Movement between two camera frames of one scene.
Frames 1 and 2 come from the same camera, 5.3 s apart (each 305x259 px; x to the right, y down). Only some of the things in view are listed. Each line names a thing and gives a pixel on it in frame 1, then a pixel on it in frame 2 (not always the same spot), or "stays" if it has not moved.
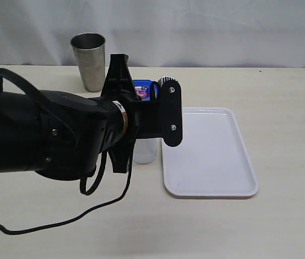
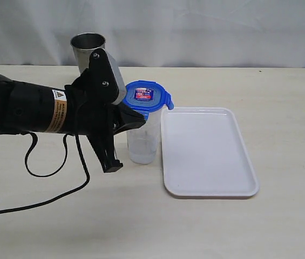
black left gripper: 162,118 to 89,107
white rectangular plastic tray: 211,159 stays
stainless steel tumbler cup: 89,48 stays
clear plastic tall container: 145,150 stays
